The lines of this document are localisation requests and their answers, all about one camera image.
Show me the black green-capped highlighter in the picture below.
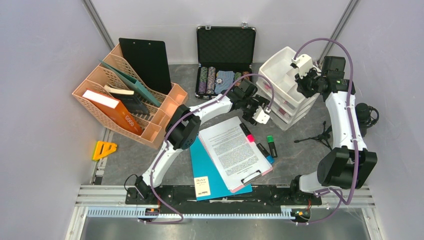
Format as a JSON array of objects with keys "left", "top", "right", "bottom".
[{"left": 266, "top": 135, "right": 278, "bottom": 159}]

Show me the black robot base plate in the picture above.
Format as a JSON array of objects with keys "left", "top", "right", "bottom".
[{"left": 125, "top": 185, "right": 323, "bottom": 206}]

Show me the aluminium slotted rail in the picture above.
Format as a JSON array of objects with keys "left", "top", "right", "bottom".
[{"left": 86, "top": 206, "right": 295, "bottom": 220}]

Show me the black blue-capped highlighter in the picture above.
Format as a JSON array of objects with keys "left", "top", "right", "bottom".
[{"left": 256, "top": 143, "right": 275, "bottom": 165}]

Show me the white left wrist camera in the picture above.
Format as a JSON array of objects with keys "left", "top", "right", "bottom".
[{"left": 252, "top": 106, "right": 271, "bottom": 125}]

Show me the black pink-capped highlighter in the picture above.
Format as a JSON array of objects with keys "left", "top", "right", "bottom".
[{"left": 239, "top": 123, "right": 255, "bottom": 143}]

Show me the blue plastic folder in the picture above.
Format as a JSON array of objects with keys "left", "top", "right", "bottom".
[{"left": 190, "top": 138, "right": 253, "bottom": 201}]

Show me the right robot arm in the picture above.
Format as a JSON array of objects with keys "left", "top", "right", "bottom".
[{"left": 288, "top": 54, "right": 378, "bottom": 204}]

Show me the white drawer organizer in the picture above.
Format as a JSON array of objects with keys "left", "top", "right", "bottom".
[{"left": 256, "top": 46, "right": 319, "bottom": 131}]

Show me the black clipboard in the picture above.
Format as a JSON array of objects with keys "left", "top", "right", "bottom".
[{"left": 118, "top": 37, "right": 172, "bottom": 95}]

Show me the orange Good Morning book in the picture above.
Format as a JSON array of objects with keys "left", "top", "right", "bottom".
[{"left": 82, "top": 89, "right": 143, "bottom": 136}]

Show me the peach plastic file organizer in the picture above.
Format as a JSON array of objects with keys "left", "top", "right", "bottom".
[{"left": 72, "top": 44, "right": 188, "bottom": 149}]

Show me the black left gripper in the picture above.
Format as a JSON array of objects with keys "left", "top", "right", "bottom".
[{"left": 240, "top": 95, "right": 270, "bottom": 127}]

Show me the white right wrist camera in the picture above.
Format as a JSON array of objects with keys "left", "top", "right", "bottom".
[{"left": 290, "top": 54, "right": 314, "bottom": 79}]

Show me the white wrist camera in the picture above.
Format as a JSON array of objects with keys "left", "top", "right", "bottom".
[
  {"left": 252, "top": 106, "right": 271, "bottom": 125},
  {"left": 290, "top": 54, "right": 314, "bottom": 79}
]

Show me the black poker chip case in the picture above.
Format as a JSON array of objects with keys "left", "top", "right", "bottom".
[{"left": 194, "top": 24, "right": 257, "bottom": 100}]

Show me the yellow triangular stand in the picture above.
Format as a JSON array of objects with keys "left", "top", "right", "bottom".
[{"left": 91, "top": 141, "right": 118, "bottom": 161}]

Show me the teal folder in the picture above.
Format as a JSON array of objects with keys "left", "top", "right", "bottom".
[{"left": 100, "top": 60, "right": 161, "bottom": 107}]

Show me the Nineteen Eighty-Four dark book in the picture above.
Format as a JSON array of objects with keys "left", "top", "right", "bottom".
[{"left": 103, "top": 85, "right": 150, "bottom": 115}]

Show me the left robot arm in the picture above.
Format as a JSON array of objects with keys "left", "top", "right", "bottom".
[{"left": 134, "top": 77, "right": 275, "bottom": 204}]

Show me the black microphone on tripod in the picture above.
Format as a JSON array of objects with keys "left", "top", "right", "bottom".
[{"left": 294, "top": 103, "right": 380, "bottom": 150}]

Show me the pink clipboard with paper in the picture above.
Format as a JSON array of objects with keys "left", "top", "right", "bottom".
[{"left": 198, "top": 116, "right": 273, "bottom": 193}]

